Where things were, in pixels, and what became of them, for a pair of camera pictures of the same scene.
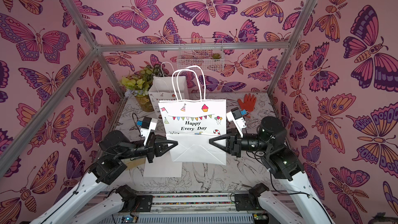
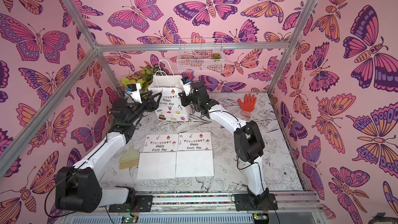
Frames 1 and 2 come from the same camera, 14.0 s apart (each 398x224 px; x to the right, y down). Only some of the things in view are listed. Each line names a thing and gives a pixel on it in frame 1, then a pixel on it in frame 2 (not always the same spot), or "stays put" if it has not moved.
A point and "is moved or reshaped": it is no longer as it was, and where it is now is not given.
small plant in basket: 216,56 stays put
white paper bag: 193,120 is moved or reshaped
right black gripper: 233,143 to 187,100
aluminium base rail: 193,207 stays put
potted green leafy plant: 138,84 stays put
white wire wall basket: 207,53 stays put
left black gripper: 154,147 to 152,106
